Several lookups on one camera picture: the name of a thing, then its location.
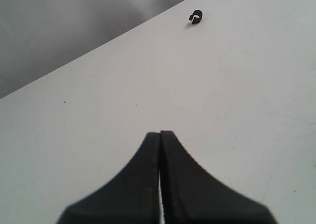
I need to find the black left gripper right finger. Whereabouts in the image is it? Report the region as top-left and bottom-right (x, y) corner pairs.
(159, 131), (275, 224)

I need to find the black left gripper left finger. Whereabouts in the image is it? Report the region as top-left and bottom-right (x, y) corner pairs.
(58, 132), (160, 224)

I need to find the small black plastic clip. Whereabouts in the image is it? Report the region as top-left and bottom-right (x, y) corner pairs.
(189, 9), (203, 25)

